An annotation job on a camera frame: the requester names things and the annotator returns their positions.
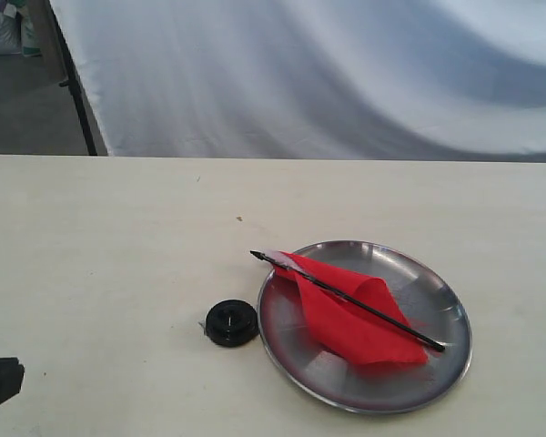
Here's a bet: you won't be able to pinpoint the red flag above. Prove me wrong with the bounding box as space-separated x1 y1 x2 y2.
250 250 445 367

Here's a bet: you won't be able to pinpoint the black round flag base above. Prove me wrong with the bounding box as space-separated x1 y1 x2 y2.
200 300 259 348

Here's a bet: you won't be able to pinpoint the black backdrop stand pole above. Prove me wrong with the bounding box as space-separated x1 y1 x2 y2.
52 13 97 157

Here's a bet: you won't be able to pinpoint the round steel plate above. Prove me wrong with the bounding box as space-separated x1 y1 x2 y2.
257 240 472 414

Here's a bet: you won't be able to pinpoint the white sacks in background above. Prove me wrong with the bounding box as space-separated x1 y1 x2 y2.
0 0 41 57

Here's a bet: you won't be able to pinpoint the white backdrop cloth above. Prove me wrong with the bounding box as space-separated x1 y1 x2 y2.
52 1 546 162

